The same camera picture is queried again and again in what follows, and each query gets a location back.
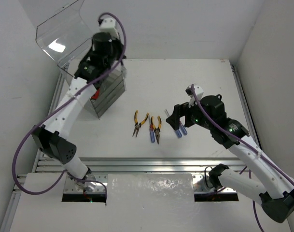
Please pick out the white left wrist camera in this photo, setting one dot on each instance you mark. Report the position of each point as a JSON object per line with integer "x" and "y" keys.
{"x": 109, "y": 25}

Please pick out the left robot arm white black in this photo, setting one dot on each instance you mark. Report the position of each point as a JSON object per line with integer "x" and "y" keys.
{"x": 51, "y": 137}

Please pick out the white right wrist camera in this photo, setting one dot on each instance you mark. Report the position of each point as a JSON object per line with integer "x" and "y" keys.
{"x": 195, "y": 92}

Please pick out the red handled adjustable wrench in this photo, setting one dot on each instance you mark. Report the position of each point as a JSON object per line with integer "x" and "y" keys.
{"x": 96, "y": 95}

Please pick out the black handled adjustable wrench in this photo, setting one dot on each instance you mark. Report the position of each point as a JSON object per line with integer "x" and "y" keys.
{"x": 123, "y": 69}

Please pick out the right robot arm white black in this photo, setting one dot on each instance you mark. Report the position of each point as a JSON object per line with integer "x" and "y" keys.
{"x": 273, "y": 191}

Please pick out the aluminium frame rail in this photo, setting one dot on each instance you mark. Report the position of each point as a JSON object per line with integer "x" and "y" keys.
{"x": 150, "y": 186}

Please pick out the yellow black needle-nose pliers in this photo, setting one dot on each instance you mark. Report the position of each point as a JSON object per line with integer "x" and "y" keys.
{"x": 138, "y": 124}

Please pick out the yellow black long-nose pliers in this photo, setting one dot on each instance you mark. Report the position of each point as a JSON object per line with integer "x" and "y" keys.
{"x": 157, "y": 129}

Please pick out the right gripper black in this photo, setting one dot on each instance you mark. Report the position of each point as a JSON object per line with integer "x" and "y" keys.
{"x": 180, "y": 110}

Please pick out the clear stacked plastic container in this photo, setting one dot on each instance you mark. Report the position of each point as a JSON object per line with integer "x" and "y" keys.
{"x": 111, "y": 88}

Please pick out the red blue screwdriver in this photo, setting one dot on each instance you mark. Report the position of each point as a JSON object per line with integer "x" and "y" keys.
{"x": 151, "y": 131}
{"x": 183, "y": 129}
{"x": 177, "y": 132}

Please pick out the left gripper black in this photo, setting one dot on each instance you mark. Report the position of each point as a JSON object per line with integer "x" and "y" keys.
{"x": 120, "y": 51}

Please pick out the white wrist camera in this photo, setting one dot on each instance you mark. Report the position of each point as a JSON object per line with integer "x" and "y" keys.
{"x": 109, "y": 25}
{"x": 195, "y": 92}

